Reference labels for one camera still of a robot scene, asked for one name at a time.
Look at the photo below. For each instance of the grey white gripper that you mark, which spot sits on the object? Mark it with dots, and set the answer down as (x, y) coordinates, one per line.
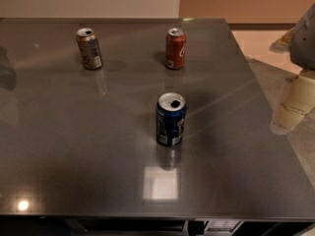
(305, 44)

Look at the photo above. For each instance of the blue pepsi can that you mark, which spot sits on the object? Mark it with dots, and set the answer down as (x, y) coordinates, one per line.
(171, 112)

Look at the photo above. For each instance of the red coke can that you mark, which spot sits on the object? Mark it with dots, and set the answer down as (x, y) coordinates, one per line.
(175, 48)

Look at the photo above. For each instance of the orange brown soda can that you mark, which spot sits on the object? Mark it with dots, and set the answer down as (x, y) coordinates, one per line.
(89, 48)

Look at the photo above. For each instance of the label plate under table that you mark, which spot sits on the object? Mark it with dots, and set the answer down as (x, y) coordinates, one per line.
(222, 225)

